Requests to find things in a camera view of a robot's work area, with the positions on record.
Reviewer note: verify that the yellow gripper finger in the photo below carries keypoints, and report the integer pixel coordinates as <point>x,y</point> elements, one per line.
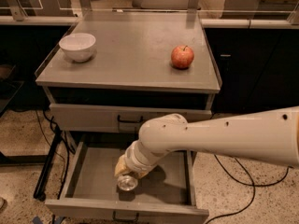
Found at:
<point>142,174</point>
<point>121,167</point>

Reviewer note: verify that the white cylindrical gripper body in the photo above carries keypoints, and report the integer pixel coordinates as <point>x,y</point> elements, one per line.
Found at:
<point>135,164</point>

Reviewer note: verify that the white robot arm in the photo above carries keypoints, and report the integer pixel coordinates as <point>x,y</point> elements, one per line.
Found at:
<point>270,136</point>

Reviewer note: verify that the open middle grey drawer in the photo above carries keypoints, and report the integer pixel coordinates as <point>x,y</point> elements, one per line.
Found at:
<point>165,196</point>

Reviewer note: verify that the closed upper grey drawer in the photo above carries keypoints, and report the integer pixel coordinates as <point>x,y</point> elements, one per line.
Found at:
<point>114,119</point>

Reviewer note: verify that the grey drawer cabinet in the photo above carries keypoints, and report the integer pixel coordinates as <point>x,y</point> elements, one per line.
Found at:
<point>132,67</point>

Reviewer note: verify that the red apple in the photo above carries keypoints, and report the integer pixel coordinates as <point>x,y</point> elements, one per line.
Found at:
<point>182,57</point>

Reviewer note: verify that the white ceramic bowl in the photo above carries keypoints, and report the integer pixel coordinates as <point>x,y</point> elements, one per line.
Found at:
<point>78,47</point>

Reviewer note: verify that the black table leg frame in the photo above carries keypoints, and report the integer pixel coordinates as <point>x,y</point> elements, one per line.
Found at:
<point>39,193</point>

